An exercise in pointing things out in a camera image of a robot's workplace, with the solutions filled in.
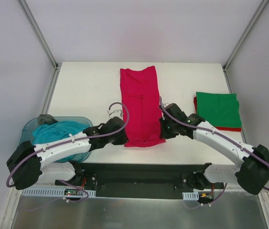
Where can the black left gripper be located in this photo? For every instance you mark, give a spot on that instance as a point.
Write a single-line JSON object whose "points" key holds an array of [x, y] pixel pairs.
{"points": [[121, 137]]}

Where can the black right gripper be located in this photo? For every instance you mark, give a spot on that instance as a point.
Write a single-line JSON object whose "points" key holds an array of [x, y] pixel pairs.
{"points": [[164, 131]]}

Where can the magenta t shirt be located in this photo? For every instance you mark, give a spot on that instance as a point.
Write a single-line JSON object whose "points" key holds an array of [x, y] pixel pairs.
{"points": [[140, 94]]}

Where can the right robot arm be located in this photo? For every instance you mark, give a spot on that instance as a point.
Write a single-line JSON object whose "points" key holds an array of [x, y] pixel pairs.
{"points": [[250, 167]]}

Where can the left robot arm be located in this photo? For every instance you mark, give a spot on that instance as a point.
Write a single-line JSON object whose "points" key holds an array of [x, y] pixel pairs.
{"points": [[29, 162]]}

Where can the folded green t shirt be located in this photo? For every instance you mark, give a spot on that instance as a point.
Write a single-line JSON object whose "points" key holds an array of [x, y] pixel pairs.
{"points": [[219, 109]]}

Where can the folded red t shirt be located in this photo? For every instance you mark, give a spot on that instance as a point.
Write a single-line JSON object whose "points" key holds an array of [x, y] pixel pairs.
{"points": [[234, 129]]}

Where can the grey cloth in basket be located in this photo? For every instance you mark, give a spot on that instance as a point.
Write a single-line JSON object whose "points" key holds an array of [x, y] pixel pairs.
{"points": [[46, 119]]}

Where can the teal t shirt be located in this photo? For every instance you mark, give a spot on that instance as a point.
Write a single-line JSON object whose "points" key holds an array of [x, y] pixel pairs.
{"points": [[48, 133]]}

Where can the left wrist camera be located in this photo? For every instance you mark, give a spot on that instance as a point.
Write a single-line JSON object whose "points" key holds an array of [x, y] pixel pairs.
{"points": [[115, 113]]}

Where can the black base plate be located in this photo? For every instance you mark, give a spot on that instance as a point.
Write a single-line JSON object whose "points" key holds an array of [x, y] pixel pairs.
{"points": [[140, 180]]}

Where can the right white cable duct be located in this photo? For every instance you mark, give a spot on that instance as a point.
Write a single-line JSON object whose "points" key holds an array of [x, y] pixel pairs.
{"points": [[192, 196]]}

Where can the white cable duct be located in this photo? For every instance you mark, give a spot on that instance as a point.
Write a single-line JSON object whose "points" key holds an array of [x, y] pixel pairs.
{"points": [[192, 196], [53, 192]]}

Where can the left white cable duct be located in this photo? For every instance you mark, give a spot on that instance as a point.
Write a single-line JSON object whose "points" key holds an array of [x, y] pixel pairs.
{"points": [[53, 192]]}

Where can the right aluminium frame post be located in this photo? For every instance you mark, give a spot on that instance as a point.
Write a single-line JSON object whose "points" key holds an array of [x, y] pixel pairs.
{"points": [[245, 34]]}

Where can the aluminium frame post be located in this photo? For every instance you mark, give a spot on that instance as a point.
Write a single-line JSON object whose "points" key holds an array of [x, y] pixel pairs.
{"points": [[245, 34], [37, 32]]}

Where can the left aluminium frame post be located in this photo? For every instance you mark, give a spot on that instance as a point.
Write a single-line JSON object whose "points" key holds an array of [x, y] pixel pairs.
{"points": [[37, 32]]}

